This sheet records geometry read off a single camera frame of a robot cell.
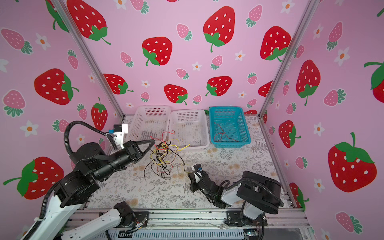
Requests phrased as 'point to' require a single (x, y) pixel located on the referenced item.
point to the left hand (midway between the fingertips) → (154, 142)
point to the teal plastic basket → (228, 127)
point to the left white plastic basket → (149, 122)
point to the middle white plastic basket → (188, 128)
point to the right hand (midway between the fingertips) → (187, 175)
